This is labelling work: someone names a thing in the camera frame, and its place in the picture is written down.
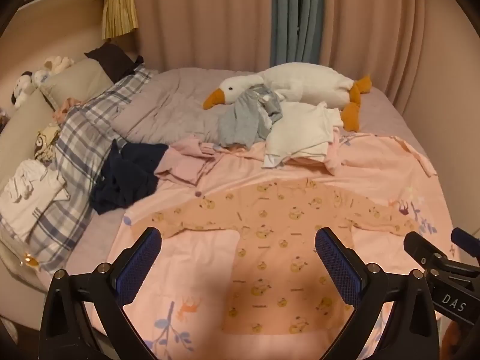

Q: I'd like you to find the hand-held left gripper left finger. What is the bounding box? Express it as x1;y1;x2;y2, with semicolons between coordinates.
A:
39;227;163;360

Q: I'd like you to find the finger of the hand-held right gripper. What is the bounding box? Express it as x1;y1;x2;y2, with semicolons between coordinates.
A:
451;227;480;261
404;231;448;271

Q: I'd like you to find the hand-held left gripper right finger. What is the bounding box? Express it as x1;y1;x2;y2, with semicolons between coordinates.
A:
315;227;440;360

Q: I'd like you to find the peach duck print shirt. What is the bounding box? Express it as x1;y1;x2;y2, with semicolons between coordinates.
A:
148;180;432;336

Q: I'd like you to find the navy garment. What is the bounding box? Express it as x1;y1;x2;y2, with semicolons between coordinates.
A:
91;139;169;215

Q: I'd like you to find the pink printed blanket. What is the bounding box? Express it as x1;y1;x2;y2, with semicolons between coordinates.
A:
90;135;467;360

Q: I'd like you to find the pink garment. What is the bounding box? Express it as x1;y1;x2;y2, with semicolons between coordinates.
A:
154;135;233;186

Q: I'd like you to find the white printed cloth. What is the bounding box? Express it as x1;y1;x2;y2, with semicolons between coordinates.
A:
0;159;71;241

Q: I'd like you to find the bed with lilac sheet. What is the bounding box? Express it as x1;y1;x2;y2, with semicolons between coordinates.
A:
37;67;432;293

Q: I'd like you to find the white garment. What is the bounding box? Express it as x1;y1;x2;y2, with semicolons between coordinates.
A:
262;101;345;169

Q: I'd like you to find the cartoon face plush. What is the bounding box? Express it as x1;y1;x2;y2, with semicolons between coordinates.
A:
34;125;61;163

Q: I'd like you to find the lilac duvet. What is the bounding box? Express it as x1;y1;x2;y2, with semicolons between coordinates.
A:
112;68;271;147

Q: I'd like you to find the grey garment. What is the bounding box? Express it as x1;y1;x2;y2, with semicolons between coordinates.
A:
217;85;284;149

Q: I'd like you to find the large beige pillow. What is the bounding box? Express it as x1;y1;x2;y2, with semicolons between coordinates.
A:
0;90;57;196

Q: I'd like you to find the white goose plush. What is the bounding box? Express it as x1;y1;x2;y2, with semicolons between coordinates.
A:
203;64;373;133

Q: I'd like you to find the small beige pillow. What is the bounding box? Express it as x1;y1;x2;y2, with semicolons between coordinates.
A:
39;58;115;106

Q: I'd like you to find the dark brown pillow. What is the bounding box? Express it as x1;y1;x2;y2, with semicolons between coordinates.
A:
84;43;145;83

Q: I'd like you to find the black and white plush toy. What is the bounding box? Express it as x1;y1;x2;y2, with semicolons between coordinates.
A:
10;70;39;108

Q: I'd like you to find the cream plush toy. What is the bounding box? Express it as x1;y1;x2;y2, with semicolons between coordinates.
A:
44;55;74;75

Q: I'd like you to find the pink curtain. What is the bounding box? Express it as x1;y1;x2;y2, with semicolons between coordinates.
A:
127;0;471;121

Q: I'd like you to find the blue curtain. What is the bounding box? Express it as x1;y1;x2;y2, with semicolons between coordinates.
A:
271;0;326;67

